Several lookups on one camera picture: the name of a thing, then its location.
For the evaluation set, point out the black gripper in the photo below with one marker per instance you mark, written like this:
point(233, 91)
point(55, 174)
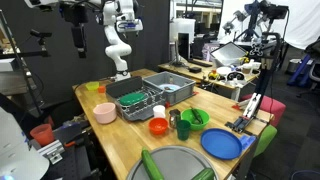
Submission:
point(79, 35)

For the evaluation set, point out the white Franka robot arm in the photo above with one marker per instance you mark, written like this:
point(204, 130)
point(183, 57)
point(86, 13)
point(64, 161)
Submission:
point(115, 50)

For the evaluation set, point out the green chair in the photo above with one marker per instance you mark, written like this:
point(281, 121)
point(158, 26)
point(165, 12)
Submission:
point(266, 139)

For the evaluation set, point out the yellow-green plastic bowl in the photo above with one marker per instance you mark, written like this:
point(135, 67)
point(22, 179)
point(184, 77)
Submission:
point(92, 86)

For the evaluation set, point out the small orange cup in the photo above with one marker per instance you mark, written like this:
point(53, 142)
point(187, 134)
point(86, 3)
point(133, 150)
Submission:
point(101, 89)

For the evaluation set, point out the black tripod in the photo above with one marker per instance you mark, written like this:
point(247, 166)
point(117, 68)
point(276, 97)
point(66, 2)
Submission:
point(25, 71)

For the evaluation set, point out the pink bowl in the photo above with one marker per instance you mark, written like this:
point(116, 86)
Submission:
point(105, 113)

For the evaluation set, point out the green plate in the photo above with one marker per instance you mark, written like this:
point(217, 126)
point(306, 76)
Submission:
point(132, 98)

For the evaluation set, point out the grey dish rack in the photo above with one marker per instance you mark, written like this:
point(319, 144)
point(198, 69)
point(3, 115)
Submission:
point(140, 111)

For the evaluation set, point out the orange plastic cup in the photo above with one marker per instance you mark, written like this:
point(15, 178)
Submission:
point(42, 135)

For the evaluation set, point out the light blue plate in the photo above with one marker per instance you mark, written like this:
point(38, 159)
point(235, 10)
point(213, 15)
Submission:
point(169, 88)

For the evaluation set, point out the white cup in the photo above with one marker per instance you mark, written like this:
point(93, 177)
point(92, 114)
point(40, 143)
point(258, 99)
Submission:
point(159, 111)

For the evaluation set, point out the wooden desk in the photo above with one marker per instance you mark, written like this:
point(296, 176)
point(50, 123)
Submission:
point(180, 69)

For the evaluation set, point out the black monitor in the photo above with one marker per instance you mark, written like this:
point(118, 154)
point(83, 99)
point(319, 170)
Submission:
point(183, 45)

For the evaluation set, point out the white container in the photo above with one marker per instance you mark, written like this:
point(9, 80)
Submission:
point(182, 25)

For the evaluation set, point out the red bowl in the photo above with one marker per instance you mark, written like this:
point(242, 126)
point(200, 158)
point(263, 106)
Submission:
point(158, 126)

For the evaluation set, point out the grey plastic bin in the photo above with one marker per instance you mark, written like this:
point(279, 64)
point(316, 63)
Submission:
point(180, 95)

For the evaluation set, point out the metal cup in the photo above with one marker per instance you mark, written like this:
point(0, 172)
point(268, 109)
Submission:
point(174, 119)

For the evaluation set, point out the black power brick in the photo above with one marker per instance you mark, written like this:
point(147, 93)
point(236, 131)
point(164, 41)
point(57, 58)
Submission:
point(195, 69)

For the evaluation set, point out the white rounded device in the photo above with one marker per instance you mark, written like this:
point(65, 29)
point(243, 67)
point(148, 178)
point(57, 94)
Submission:
point(16, 150)

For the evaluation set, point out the black keyboard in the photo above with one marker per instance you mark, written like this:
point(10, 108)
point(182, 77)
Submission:
point(200, 62)

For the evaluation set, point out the dark green cup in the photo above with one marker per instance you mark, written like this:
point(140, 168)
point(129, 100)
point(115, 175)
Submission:
point(183, 130)

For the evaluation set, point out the dark utensil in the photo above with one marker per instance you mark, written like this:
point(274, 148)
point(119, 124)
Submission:
point(196, 115)

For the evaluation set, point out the green cucumber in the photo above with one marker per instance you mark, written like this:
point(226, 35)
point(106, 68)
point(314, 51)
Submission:
point(151, 165)
point(204, 174)

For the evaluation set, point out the yellow toy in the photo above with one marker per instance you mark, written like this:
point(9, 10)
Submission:
point(213, 75)

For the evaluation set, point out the green bowl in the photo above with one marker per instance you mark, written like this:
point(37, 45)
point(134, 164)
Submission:
point(203, 120)

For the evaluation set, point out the white bowl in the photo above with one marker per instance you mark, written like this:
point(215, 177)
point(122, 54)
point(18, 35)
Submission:
point(223, 70)

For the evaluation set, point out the grey round tray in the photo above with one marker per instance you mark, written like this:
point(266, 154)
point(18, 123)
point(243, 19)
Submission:
point(176, 163)

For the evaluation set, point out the clear plastic bin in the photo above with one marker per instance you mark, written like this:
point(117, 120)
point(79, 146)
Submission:
point(228, 53)

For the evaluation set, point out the white headset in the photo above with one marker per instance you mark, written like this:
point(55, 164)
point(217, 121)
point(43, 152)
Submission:
point(236, 76)

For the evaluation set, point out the blue tape piece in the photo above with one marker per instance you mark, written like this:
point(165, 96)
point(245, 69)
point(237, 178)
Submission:
point(247, 140)

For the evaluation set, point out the pink stool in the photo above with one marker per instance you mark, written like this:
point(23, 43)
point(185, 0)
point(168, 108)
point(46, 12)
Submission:
point(273, 106)

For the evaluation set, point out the blue stand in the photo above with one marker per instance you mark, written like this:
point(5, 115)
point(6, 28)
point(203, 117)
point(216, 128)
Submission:
point(300, 70)

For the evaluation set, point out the white fabric backdrop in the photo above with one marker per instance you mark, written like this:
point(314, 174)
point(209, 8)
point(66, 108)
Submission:
point(300, 20)

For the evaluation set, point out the black tripod camera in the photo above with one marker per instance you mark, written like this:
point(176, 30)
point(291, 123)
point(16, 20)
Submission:
point(40, 34)

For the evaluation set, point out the aluminium bracket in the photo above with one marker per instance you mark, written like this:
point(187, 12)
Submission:
point(51, 150)

